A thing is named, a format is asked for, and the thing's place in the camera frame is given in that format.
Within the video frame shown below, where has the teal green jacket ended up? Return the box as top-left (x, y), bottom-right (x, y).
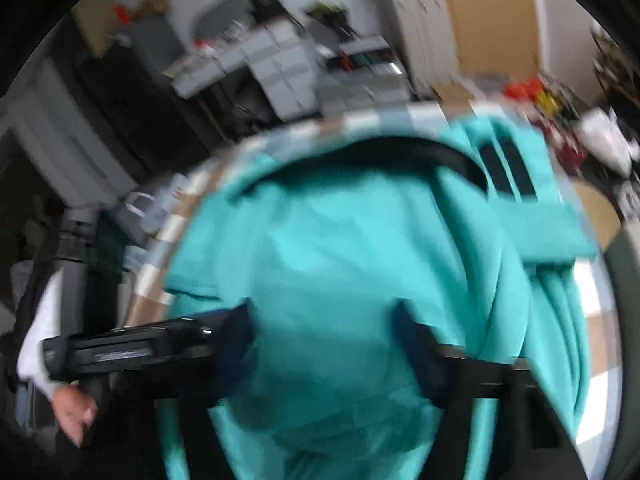
top-left (159, 116), bottom-right (599, 480)

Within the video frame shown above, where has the person's left hand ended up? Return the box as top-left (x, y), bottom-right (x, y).
top-left (51, 384), bottom-right (98, 448)

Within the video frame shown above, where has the checkered bed sheet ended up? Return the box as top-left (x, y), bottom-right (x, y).
top-left (121, 98), bottom-right (626, 480)

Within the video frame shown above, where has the white plastic bag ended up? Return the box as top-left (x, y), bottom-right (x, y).
top-left (576, 108), bottom-right (639, 178)

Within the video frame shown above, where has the white drawer cabinet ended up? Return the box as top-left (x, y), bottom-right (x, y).
top-left (171, 18), bottom-right (320, 122)

